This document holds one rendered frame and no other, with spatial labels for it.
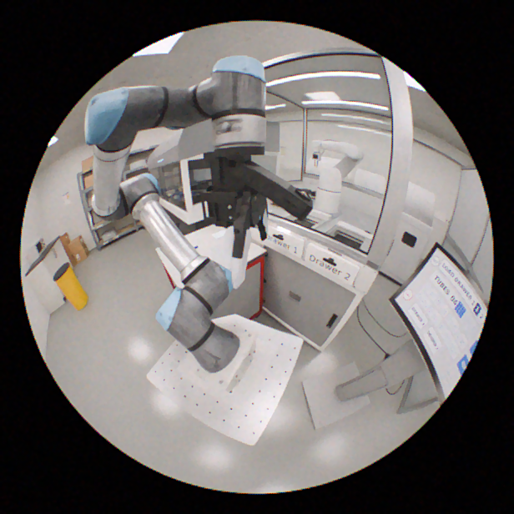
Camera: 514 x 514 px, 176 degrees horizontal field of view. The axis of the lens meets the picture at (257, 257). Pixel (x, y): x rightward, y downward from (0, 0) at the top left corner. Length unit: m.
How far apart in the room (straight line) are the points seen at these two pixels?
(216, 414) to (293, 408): 0.85
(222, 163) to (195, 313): 0.34
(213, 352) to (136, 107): 0.50
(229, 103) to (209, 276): 0.40
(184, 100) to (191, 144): 1.13
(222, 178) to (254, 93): 0.14
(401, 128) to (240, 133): 0.61
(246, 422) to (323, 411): 0.89
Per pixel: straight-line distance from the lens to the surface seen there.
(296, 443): 1.40
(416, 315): 0.63
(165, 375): 0.66
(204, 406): 0.59
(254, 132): 0.22
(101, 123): 0.23
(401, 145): 0.69
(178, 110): 0.27
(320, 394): 1.38
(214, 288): 0.45
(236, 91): 0.23
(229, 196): 0.22
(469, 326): 0.67
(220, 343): 0.44
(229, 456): 1.42
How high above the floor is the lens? 1.33
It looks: 36 degrees down
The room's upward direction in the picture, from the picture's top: straight up
